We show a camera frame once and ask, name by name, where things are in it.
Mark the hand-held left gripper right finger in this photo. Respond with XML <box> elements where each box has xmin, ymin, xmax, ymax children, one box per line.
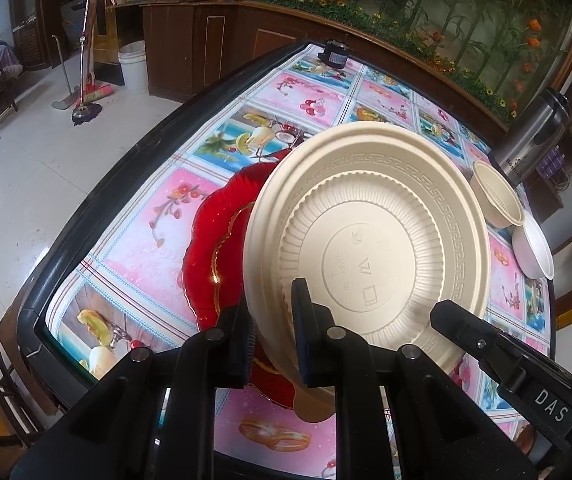
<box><xmin>290</xmin><ymin>278</ymin><xmax>537</xmax><ymax>480</ymax></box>

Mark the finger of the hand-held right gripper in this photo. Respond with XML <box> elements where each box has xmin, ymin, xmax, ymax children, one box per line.
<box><xmin>430</xmin><ymin>299</ymin><xmax>528</xmax><ymax>392</ymax></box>

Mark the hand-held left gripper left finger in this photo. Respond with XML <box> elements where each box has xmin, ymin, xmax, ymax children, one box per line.
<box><xmin>10</xmin><ymin>300</ymin><xmax>259</xmax><ymax>480</ymax></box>

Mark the white bowl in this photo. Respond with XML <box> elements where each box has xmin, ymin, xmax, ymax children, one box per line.
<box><xmin>511</xmin><ymin>210</ymin><xmax>556</xmax><ymax>281</ymax></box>

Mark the beige bowl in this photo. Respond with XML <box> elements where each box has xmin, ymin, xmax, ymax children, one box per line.
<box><xmin>470</xmin><ymin>159</ymin><xmax>525</xmax><ymax>229</ymax></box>
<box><xmin>242</xmin><ymin>121</ymin><xmax>492</xmax><ymax>423</ymax></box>

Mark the steel thermos jug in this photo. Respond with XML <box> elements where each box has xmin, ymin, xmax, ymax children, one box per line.
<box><xmin>496</xmin><ymin>87</ymin><xmax>569</xmax><ymax>188</ymax></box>

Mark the black edged table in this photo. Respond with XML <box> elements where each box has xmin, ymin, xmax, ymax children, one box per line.
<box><xmin>16</xmin><ymin>37</ymin><xmax>567</xmax><ymax>480</ymax></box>

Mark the small black motor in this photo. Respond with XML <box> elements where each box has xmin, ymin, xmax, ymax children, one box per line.
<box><xmin>318</xmin><ymin>40</ymin><xmax>349</xmax><ymax>67</ymax></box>

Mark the pink bristle broom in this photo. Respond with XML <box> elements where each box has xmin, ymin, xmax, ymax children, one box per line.
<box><xmin>83</xmin><ymin>0</ymin><xmax>115</xmax><ymax>106</ymax></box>

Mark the white bucket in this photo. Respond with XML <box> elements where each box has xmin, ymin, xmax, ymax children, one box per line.
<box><xmin>117</xmin><ymin>41</ymin><xmax>149</xmax><ymax>95</ymax></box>

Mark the grey dustpan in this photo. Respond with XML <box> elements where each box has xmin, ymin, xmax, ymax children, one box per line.
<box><xmin>52</xmin><ymin>35</ymin><xmax>84</xmax><ymax>111</ymax></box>

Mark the dark wooden cabinet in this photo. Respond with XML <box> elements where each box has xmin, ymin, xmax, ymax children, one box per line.
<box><xmin>36</xmin><ymin>0</ymin><xmax>512</xmax><ymax>126</ymax></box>

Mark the artificial flower display case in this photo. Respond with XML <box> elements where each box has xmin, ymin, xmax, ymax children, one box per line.
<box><xmin>248</xmin><ymin>0</ymin><xmax>572</xmax><ymax>126</ymax></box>

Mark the mop with metal handle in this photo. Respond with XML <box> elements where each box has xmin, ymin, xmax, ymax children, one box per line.
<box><xmin>70</xmin><ymin>0</ymin><xmax>104</xmax><ymax>127</ymax></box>

